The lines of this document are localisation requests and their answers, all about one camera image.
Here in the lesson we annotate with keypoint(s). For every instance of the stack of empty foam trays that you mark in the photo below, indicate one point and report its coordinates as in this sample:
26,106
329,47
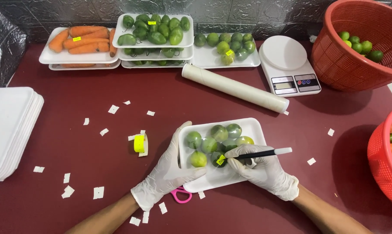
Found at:
7,130

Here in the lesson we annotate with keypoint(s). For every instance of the black marker pen white cap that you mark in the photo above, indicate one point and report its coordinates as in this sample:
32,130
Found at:
270,152

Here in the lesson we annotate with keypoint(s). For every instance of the white kitchen scale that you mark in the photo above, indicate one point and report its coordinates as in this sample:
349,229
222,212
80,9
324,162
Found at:
283,53

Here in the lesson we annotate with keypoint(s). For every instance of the red basket with carrots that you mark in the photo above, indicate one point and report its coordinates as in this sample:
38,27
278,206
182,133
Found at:
383,169

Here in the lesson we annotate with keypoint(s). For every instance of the white foam tray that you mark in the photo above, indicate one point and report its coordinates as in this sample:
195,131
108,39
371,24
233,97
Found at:
212,177

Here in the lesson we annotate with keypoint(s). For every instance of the person's right hand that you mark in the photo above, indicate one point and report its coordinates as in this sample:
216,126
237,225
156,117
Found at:
267,175

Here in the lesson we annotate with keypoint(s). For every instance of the person's left hand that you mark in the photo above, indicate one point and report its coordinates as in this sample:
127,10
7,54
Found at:
163,175

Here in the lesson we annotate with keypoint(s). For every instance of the roll of yellow stickers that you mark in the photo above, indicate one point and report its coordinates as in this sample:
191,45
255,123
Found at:
139,144

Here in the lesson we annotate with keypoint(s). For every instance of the wrapped green pepper pack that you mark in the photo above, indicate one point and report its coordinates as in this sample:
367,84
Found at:
157,53
157,63
153,31

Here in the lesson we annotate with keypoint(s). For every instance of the group of wrapped green limes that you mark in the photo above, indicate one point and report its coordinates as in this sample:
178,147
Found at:
209,144

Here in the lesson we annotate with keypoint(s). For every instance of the scattered white paper scraps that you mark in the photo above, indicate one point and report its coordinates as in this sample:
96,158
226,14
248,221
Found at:
98,192

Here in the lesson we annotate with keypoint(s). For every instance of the wrapped carrot pack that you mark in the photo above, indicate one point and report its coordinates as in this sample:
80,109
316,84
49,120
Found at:
82,44
82,66

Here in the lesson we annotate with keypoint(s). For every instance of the cling film roll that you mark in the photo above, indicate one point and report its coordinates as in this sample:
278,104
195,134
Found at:
235,87

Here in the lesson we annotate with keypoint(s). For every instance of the orange basket with limes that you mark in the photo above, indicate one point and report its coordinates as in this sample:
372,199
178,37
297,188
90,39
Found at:
339,65

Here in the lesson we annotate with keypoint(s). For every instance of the small yellow price sticker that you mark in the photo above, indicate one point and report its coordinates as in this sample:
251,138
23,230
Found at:
221,160

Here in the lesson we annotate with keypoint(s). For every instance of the finished wrapped lime pack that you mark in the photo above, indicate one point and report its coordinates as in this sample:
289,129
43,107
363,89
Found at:
228,48

